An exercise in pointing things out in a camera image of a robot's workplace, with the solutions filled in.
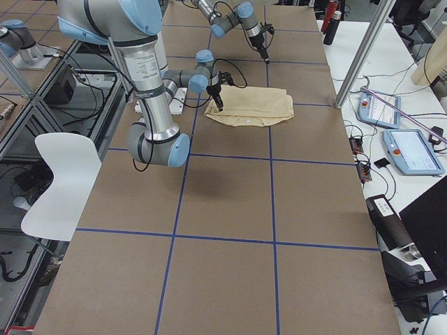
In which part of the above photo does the teach pendant tablet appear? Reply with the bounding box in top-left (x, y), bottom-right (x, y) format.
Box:
top-left (357, 92), bottom-right (400, 129)
top-left (382, 129), bottom-right (445, 176)

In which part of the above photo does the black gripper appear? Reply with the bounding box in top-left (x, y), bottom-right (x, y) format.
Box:
top-left (206, 80), bottom-right (224, 112)
top-left (249, 32), bottom-right (270, 64)

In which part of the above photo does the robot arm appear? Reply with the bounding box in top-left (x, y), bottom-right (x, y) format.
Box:
top-left (57, 1), bottom-right (223, 167)
top-left (182, 0), bottom-right (274, 64)

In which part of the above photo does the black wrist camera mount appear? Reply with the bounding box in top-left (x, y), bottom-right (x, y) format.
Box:
top-left (261, 22), bottom-right (274, 36)
top-left (219, 71), bottom-right (235, 86)

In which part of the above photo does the lower teach pendant tablet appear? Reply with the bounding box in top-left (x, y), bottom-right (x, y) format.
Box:
top-left (382, 129), bottom-right (445, 176)

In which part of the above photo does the upper teach pendant tablet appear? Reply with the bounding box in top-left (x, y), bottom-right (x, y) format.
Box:
top-left (357, 92), bottom-right (400, 129)

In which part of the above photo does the red water bottle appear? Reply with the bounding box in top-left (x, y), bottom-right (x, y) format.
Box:
top-left (321, 0), bottom-right (339, 34)

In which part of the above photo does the black computer monitor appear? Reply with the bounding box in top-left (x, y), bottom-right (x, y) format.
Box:
top-left (400, 178), bottom-right (446, 278)

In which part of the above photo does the beige long-sleeve printed shirt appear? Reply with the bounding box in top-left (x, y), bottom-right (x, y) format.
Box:
top-left (204, 85), bottom-right (294, 127)

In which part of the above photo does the aluminium frame post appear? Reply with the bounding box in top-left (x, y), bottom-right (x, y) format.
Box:
top-left (335, 0), bottom-right (396, 110)

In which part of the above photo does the black label box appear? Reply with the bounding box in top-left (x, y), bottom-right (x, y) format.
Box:
top-left (365, 195), bottom-right (413, 250)

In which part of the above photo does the white plastic chair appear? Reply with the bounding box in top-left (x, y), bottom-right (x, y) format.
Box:
top-left (21, 133), bottom-right (101, 241)

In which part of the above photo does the metal stick with green clip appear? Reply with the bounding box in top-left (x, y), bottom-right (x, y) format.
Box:
top-left (360, 86), bottom-right (447, 144)

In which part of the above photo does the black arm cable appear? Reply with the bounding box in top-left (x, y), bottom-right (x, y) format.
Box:
top-left (211, 0), bottom-right (245, 25)
top-left (212, 58), bottom-right (248, 89)

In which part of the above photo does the black water bottle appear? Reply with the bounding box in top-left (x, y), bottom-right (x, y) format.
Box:
top-left (323, 10), bottom-right (342, 45)

